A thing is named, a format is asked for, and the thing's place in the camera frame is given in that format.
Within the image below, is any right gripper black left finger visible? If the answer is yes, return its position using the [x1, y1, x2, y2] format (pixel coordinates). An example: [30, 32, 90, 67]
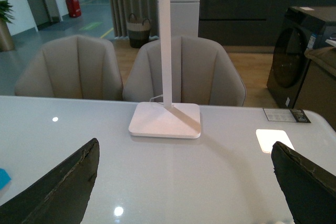
[1, 138, 100, 223]

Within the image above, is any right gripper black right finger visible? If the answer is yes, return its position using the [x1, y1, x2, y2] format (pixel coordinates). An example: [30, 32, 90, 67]
[271, 142, 335, 223]

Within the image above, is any blue toy block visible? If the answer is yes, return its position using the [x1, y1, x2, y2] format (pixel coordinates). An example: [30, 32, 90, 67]
[0, 168, 11, 190]

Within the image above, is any label sticker on table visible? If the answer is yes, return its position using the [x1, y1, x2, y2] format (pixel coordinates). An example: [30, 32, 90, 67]
[263, 108, 311, 123]

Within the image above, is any brown covered furniture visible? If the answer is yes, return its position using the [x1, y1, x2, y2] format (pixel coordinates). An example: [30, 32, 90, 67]
[295, 47, 336, 129]

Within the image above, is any beige chair left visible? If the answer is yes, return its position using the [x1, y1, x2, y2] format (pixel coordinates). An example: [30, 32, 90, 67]
[15, 35, 123, 101]

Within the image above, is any beige chair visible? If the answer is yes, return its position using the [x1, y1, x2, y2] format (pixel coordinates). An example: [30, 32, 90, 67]
[123, 35, 246, 106]
[15, 35, 123, 101]

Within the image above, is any beige chair right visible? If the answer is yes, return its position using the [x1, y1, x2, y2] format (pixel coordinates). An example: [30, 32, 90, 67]
[123, 35, 246, 106]

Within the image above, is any black washing machine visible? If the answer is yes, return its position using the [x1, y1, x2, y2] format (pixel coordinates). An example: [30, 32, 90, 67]
[267, 6, 335, 109]

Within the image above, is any woven storage basket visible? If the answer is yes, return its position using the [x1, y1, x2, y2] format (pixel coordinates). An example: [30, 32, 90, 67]
[127, 13, 151, 48]

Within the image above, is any potted green plant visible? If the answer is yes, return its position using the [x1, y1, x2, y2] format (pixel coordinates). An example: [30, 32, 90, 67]
[1, 0, 15, 52]

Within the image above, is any dark kitchen counter cabinet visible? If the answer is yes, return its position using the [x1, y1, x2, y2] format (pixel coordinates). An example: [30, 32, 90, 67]
[198, 0, 335, 47]

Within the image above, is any red bin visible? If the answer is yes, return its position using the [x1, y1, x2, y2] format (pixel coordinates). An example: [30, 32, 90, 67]
[66, 0, 81, 18]

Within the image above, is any white tall cabinet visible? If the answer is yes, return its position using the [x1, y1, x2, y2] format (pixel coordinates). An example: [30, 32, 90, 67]
[170, 0, 200, 37]

